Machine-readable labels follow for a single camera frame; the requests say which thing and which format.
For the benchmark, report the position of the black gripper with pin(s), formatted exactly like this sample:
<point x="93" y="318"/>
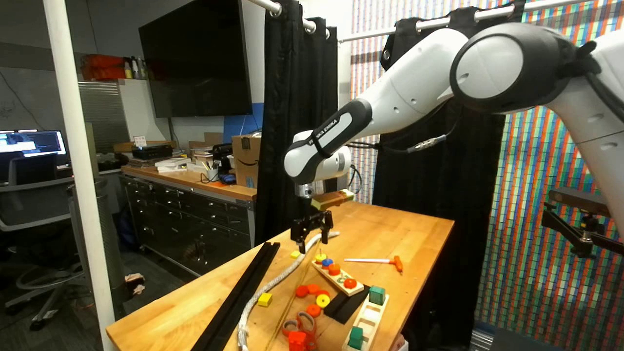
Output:
<point x="303" y="227"/>

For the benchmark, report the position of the round orange block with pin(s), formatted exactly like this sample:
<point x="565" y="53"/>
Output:
<point x="301" y="291"/>

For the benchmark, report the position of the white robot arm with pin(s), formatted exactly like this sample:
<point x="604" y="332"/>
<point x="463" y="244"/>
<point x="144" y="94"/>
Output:
<point x="500" y="69"/>

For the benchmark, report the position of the black block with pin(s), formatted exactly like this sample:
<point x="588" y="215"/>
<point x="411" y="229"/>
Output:
<point x="344" y="307"/>

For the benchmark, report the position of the green square block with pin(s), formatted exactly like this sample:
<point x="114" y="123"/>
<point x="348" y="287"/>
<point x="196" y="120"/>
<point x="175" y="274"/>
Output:
<point x="378" y="295"/>
<point x="356" y="338"/>

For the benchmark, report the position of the wooden peg board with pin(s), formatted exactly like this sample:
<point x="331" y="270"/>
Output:
<point x="339" y="276"/>

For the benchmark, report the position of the yellow lego brick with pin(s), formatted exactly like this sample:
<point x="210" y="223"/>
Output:
<point x="264" y="299"/>

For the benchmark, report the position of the cream wooden sorting tray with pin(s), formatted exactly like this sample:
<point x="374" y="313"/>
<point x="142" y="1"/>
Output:
<point x="368" y="318"/>

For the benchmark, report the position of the cardboard box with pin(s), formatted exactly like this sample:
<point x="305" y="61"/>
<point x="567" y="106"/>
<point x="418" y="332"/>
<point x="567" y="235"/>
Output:
<point x="247" y="159"/>

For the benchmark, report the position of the black drawer cabinet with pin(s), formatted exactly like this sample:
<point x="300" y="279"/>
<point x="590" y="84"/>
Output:
<point x="188" y="221"/>

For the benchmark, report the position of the black curtain right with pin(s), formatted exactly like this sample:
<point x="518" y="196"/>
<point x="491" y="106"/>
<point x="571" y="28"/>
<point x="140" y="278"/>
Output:
<point x="446" y="166"/>

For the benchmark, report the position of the black curtain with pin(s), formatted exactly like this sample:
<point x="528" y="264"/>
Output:
<point x="446" y="166"/>
<point x="301" y="90"/>

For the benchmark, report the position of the black curtain left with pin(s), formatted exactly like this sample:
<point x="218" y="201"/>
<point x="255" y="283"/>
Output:
<point x="301" y="90"/>

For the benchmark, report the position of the computer monitor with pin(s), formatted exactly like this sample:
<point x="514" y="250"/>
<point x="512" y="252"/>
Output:
<point x="32" y="143"/>

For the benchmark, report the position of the white vertical pole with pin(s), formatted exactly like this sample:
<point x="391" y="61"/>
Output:
<point x="85" y="184"/>

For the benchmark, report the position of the yellow ring block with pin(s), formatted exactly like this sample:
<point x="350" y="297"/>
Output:
<point x="323" y="301"/>

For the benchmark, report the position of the orange handled hex key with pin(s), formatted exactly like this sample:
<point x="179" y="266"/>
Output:
<point x="395" y="262"/>

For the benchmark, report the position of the black rail bar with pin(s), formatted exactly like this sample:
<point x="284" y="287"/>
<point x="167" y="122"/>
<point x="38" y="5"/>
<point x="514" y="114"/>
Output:
<point x="220" y="330"/>

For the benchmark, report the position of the black wall monitor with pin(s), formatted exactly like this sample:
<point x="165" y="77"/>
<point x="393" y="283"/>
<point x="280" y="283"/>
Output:
<point x="198" y="63"/>

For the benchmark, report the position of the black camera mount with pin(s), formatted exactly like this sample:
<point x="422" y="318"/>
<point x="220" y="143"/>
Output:
<point x="590" y="231"/>

